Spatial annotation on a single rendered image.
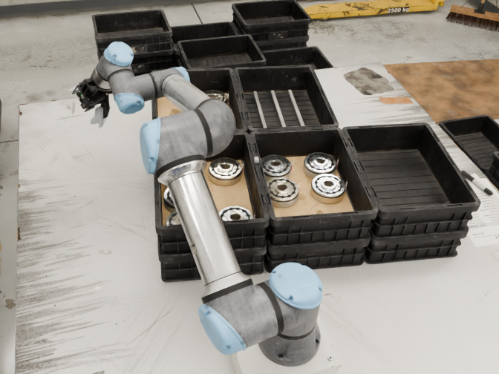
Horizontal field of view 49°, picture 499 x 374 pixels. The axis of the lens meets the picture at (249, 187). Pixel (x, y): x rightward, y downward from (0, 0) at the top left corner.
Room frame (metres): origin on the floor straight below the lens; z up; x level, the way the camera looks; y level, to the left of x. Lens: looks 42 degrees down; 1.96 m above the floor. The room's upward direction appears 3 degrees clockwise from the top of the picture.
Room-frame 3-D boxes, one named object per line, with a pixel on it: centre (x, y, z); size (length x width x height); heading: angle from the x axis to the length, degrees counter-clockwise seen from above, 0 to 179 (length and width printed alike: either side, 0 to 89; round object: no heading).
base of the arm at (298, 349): (0.75, -0.12, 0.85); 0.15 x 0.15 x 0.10
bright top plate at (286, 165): (1.34, -0.08, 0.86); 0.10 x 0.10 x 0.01
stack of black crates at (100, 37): (2.80, 0.70, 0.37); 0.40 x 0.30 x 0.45; 109
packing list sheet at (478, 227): (1.37, -0.78, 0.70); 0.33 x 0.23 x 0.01; 19
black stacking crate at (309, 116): (1.64, -0.10, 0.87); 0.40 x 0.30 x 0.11; 11
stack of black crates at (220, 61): (2.56, 0.19, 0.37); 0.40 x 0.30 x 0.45; 109
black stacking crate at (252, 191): (1.19, 0.12, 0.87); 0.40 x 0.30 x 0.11; 11
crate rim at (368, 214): (1.24, -0.17, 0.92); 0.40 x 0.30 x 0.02; 11
